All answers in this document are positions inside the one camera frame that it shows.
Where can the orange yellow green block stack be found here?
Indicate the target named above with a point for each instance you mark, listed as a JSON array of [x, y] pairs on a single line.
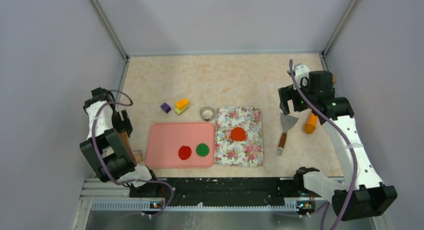
[[181, 106]]

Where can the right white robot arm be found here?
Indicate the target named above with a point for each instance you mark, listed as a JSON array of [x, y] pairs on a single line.
[[363, 194]]

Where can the green dough disc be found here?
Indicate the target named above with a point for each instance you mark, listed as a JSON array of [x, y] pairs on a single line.
[[202, 150]]

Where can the metal scraper wooden handle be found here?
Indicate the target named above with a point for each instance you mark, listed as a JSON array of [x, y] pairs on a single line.
[[287, 122]]

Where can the purple toy block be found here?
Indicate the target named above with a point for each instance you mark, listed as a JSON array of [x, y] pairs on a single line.
[[166, 107]]

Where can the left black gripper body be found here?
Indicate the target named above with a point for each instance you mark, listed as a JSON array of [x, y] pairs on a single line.
[[120, 125]]

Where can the orange toy carrot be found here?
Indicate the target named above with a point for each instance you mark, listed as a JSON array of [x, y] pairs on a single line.
[[311, 124]]

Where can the floral patterned tray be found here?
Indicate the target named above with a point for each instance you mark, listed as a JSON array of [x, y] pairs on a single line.
[[248, 153]]

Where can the orange-red dough piece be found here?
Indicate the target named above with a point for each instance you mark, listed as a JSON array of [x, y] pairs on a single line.
[[238, 134]]

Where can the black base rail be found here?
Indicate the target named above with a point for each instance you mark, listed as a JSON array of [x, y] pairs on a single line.
[[223, 191]]

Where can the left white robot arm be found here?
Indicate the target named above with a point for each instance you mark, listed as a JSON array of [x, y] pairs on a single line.
[[107, 148]]

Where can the wooden rolling pin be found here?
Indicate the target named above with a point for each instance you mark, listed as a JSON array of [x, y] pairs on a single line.
[[135, 155]]

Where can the pink plastic tray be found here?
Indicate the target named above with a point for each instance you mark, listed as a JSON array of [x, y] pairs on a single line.
[[165, 140]]

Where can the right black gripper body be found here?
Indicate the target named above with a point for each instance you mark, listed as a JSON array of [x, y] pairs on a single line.
[[289, 92]]

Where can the red dough disc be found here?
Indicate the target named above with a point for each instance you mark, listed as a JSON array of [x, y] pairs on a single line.
[[184, 152]]

